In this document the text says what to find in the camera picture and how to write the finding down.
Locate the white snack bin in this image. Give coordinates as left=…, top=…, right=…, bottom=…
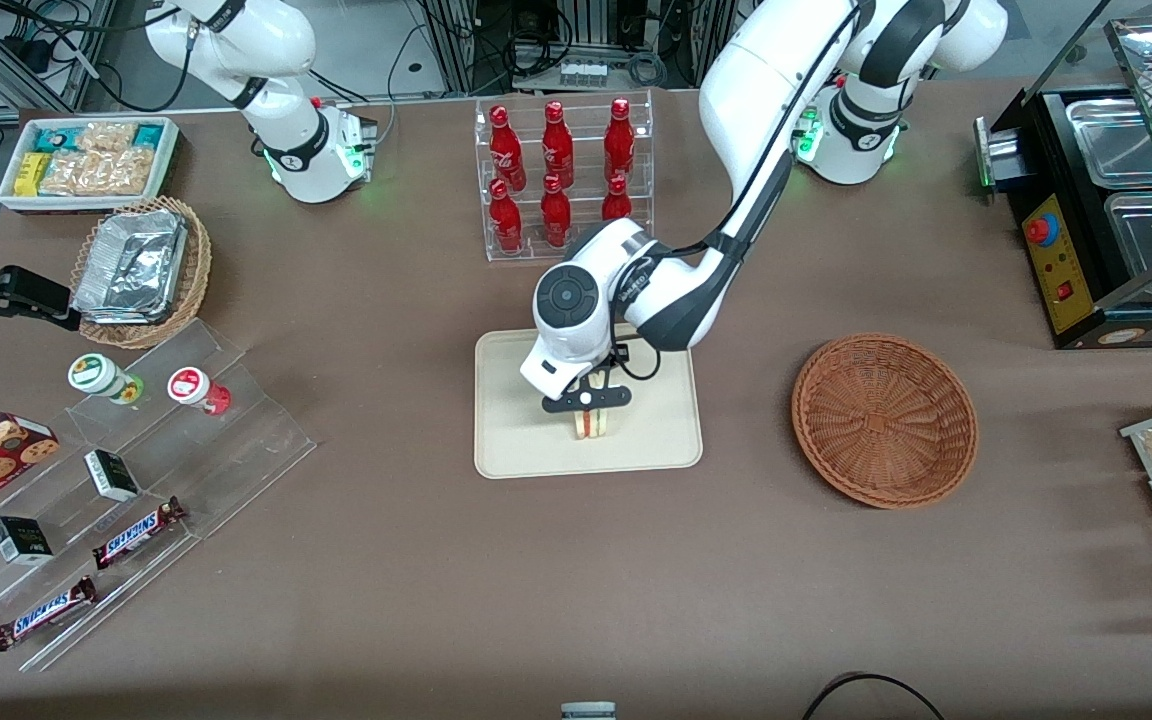
left=0, top=117, right=180, bottom=214

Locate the clear acrylic stepped display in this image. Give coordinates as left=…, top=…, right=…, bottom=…
left=0, top=318, right=318, bottom=673

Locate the white cup green lid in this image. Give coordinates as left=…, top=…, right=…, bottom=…
left=68, top=354, right=145, bottom=405

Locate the snickers bar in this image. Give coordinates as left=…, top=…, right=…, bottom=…
left=0, top=576, right=99, bottom=652
left=91, top=497, right=187, bottom=571

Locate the white cup red lid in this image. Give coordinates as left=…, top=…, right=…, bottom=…
left=167, top=367, right=232, bottom=417

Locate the small black box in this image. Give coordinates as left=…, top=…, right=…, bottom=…
left=84, top=449, right=141, bottom=503
left=0, top=516, right=54, bottom=567

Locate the clear cracker bag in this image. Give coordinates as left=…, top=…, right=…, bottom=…
left=76, top=122, right=137, bottom=156
left=96, top=148, right=157, bottom=196
left=39, top=150, right=102, bottom=196

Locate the black loop cable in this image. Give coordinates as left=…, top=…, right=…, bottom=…
left=801, top=673, right=947, bottom=720

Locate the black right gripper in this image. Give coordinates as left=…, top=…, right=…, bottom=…
left=0, top=258, right=82, bottom=337

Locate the tan wicker basket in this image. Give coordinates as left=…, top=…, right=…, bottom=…
left=69, top=196, right=213, bottom=350

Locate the beige plastic tray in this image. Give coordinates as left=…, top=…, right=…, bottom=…
left=474, top=325, right=704, bottom=480

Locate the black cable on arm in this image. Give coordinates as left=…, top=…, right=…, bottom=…
left=608, top=5, right=862, bottom=383

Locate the brown round wicker basket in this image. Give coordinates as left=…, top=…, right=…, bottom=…
left=791, top=333, right=979, bottom=510

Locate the coiled grey cable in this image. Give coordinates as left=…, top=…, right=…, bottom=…
left=626, top=52, right=672, bottom=89

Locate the black food warmer yellow panel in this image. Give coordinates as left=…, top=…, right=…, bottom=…
left=974, top=0, right=1152, bottom=350

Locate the clear acrylic bottle rack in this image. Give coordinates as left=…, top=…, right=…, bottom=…
left=474, top=90, right=655, bottom=263

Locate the yellow snack box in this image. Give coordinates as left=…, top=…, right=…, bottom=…
left=14, top=152, right=52, bottom=198

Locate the aluminium foil tray stack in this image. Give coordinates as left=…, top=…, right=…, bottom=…
left=72, top=210, right=189, bottom=326

